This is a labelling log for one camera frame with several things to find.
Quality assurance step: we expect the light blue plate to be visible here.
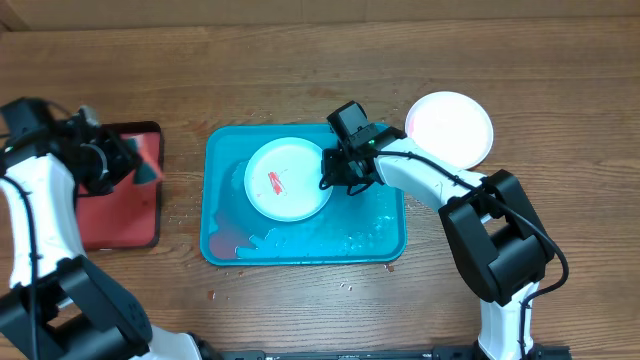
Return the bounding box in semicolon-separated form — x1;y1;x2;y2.
244;137;332;222

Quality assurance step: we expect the teal plastic tray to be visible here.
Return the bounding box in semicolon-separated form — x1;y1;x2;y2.
200;124;407;266

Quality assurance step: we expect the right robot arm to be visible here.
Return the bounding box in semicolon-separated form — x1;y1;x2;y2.
319;101;556;359

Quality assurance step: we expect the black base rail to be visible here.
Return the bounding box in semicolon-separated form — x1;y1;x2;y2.
199;344;573;360

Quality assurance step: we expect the dark tray with red liquid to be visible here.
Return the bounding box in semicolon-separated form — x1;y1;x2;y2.
76;121;164;250

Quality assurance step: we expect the green scouring sponge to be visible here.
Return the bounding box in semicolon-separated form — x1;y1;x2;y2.
127;134;163;186

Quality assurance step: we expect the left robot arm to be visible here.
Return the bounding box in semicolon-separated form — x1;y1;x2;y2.
1;97;219;359

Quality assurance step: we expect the white plate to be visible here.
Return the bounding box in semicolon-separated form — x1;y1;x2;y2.
405;91;494;169

